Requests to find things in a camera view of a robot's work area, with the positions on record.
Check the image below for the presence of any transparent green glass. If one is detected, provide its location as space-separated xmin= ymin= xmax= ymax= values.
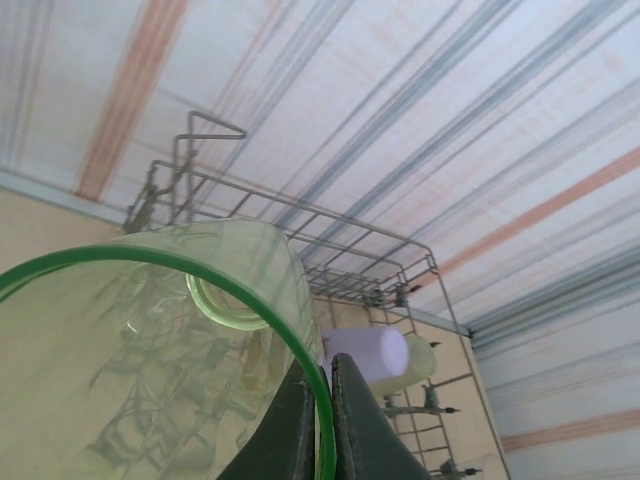
xmin=0 ymin=218 xmax=334 ymax=480

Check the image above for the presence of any lavender plastic cup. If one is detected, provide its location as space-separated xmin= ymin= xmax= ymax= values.
xmin=319 ymin=325 xmax=411 ymax=387

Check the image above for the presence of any pale green textured cup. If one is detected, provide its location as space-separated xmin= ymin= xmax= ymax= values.
xmin=374 ymin=333 xmax=438 ymax=397

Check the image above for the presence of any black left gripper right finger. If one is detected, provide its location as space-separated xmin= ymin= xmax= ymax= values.
xmin=330 ymin=351 xmax=432 ymax=480

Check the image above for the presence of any grey wire dish rack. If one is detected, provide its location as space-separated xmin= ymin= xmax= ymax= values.
xmin=122 ymin=110 xmax=512 ymax=480

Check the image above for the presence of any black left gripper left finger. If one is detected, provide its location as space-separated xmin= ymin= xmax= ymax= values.
xmin=214 ymin=364 xmax=322 ymax=480

